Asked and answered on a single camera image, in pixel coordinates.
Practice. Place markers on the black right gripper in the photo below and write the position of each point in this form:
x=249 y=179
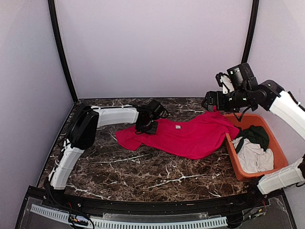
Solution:
x=220 y=105

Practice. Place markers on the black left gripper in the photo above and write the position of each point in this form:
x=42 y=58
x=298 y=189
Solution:
x=152 y=130

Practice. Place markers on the magenta t-shirt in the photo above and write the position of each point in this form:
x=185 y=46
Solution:
x=195 y=139

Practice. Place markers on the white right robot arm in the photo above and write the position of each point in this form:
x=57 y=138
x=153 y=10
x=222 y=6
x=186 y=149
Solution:
x=273 y=98

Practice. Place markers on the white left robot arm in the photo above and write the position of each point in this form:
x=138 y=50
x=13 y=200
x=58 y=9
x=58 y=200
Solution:
x=82 y=131

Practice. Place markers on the dark green garment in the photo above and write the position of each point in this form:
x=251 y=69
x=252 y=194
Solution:
x=255 y=134

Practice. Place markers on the white garment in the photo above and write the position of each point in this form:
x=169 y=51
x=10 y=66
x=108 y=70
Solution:
x=253 y=158

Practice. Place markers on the orange plastic basket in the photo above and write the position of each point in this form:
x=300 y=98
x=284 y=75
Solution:
x=247 y=121

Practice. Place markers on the black right frame post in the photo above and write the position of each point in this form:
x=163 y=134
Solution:
x=250 y=32

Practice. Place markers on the black frame post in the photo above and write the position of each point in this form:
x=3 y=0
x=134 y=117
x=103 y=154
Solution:
x=60 y=50
x=250 y=32

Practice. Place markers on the black front rail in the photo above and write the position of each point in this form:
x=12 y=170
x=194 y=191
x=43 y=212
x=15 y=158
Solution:
x=97 y=207

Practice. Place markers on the white slotted cable duct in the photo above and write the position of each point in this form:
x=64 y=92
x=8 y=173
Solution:
x=121 y=221

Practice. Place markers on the black left frame post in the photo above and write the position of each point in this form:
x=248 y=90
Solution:
x=60 y=50

